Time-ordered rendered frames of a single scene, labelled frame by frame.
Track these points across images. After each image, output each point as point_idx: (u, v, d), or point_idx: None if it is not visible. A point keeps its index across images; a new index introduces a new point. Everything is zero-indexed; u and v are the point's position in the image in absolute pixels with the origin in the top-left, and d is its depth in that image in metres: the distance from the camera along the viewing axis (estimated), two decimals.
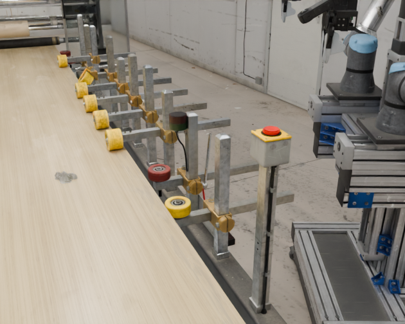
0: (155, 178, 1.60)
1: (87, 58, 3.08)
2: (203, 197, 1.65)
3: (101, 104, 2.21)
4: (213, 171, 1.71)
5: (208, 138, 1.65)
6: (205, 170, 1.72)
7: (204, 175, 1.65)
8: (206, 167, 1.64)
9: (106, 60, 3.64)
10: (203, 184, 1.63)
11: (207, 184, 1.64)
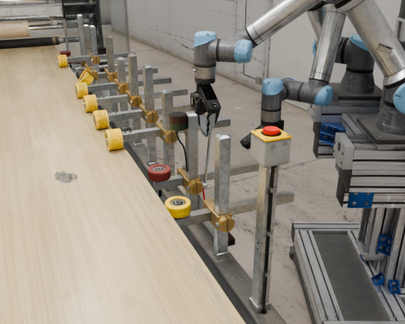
0: (155, 178, 1.60)
1: (87, 58, 3.08)
2: (203, 197, 1.65)
3: (101, 104, 2.21)
4: (213, 171, 1.71)
5: (208, 138, 1.65)
6: (205, 170, 1.72)
7: (204, 175, 1.65)
8: (206, 167, 1.64)
9: (106, 60, 3.64)
10: (203, 184, 1.63)
11: (207, 184, 1.64)
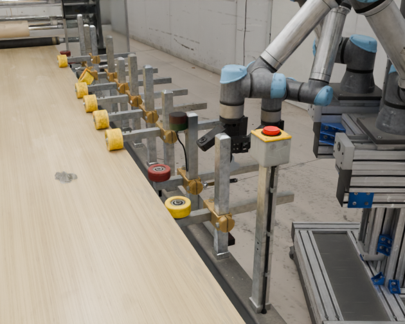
0: (155, 178, 1.60)
1: (87, 58, 3.08)
2: None
3: (101, 104, 2.21)
4: (213, 171, 1.71)
5: (233, 179, 1.51)
6: (205, 170, 1.72)
7: (209, 183, 1.62)
8: (214, 183, 1.59)
9: (106, 60, 3.64)
10: (203, 188, 1.64)
11: None
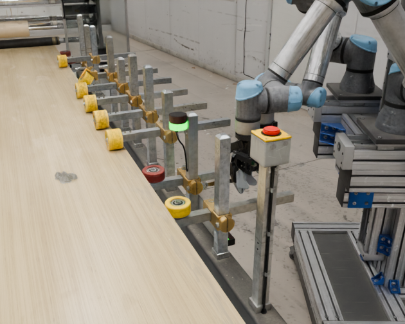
0: (150, 179, 1.59)
1: (87, 58, 3.08)
2: None
3: (101, 104, 2.21)
4: (207, 172, 1.70)
5: None
6: (199, 171, 1.71)
7: (209, 183, 1.62)
8: (214, 183, 1.59)
9: (106, 60, 3.64)
10: (203, 188, 1.64)
11: None
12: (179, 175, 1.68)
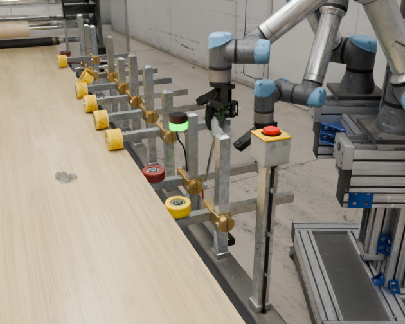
0: (150, 179, 1.59)
1: (87, 58, 3.08)
2: (202, 197, 1.66)
3: (101, 104, 2.21)
4: None
5: (213, 139, 1.61)
6: (199, 171, 1.71)
7: (205, 175, 1.64)
8: (207, 168, 1.63)
9: (106, 60, 3.64)
10: (203, 184, 1.63)
11: (207, 185, 1.64)
12: (179, 175, 1.68)
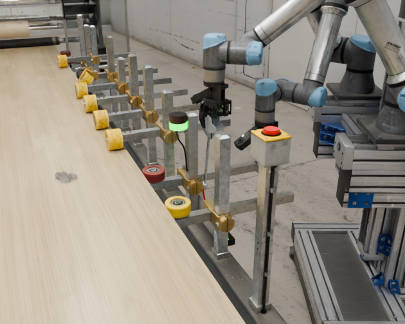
0: (150, 179, 1.59)
1: (87, 58, 3.08)
2: (203, 197, 1.65)
3: (101, 104, 2.21)
4: (207, 172, 1.70)
5: (207, 138, 1.66)
6: (199, 171, 1.71)
7: (204, 175, 1.65)
8: (205, 167, 1.65)
9: (106, 60, 3.64)
10: (203, 184, 1.63)
11: (207, 184, 1.64)
12: (179, 175, 1.68)
